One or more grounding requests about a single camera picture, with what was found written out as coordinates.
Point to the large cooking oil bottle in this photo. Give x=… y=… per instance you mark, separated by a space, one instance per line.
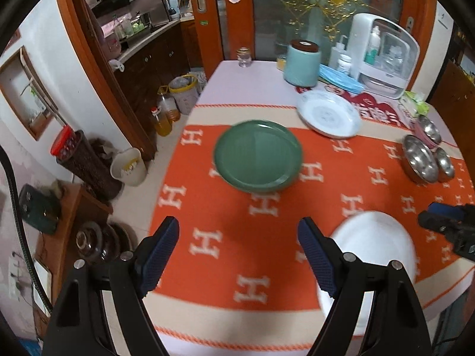
x=167 y=104

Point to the green and white bottle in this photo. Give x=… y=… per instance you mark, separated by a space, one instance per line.
x=372 y=48

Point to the medium steel bowl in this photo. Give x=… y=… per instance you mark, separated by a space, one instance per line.
x=428 y=128

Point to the stack of blue face masks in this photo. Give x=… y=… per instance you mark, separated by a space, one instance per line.
x=341 y=79

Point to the dark bin with red lid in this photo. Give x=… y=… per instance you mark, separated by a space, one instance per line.
x=94 y=168

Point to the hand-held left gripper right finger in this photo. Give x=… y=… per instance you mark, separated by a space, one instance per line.
x=321 y=263

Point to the small steel bowl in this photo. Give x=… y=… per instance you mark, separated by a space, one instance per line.
x=444 y=163

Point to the kitchen counter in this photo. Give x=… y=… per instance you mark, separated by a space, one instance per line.
x=148 y=37

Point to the white patterned plate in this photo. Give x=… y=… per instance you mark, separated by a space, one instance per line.
x=328 y=113

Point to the wooden side stool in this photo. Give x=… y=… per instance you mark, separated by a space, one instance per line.
x=70 y=226

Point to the green tissue pack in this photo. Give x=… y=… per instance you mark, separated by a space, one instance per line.
x=412 y=104

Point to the small glass jar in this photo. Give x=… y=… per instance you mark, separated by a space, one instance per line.
x=244 y=58

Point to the white squeeze bottle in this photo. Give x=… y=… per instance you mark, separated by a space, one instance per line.
x=336 y=53

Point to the white plastic bucket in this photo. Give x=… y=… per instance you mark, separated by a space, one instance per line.
x=130 y=167

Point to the green plate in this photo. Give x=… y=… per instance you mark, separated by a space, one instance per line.
x=256 y=155

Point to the trash bin with yellow bag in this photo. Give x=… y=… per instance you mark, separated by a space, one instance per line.
x=183 y=94

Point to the red lidded container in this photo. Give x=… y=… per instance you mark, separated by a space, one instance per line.
x=62 y=141

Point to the teal canister with brown lid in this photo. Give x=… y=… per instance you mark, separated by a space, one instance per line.
x=300 y=66

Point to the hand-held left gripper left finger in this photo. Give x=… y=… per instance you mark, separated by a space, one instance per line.
x=159 y=256

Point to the orange printed tablecloth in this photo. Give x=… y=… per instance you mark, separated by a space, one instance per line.
x=289 y=237

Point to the white pill bottle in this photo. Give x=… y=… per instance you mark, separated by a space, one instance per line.
x=344 y=65

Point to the plain white plate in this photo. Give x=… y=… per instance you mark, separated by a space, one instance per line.
x=371 y=237

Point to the white countertop sterilizer appliance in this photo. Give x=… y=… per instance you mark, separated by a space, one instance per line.
x=358 y=37

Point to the small cooking oil bottle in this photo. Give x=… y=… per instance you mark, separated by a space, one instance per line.
x=161 y=122

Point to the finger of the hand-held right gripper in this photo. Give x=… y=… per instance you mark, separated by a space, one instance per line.
x=445 y=211

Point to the red printed mat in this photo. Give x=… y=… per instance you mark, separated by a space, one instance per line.
x=374 y=109

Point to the large steel bowl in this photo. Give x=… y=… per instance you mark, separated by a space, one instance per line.
x=419 y=157

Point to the small yellow container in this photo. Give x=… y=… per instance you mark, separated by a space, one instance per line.
x=281 y=63

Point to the wooden framed wall niche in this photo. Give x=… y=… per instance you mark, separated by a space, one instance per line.
x=26 y=92

